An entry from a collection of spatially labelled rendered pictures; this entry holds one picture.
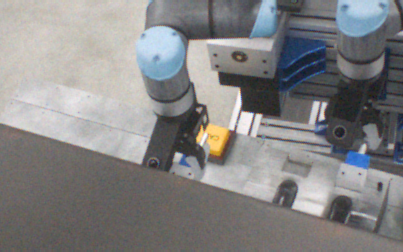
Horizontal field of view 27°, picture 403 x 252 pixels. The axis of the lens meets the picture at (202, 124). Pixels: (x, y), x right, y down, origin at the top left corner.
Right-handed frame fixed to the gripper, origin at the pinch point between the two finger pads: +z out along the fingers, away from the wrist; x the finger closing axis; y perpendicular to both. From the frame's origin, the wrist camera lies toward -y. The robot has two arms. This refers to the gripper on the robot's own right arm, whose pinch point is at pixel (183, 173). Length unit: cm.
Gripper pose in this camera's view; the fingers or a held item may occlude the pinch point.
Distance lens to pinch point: 160.6
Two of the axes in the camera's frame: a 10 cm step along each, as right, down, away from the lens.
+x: -9.2, -2.5, 3.1
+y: 3.8, -7.8, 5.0
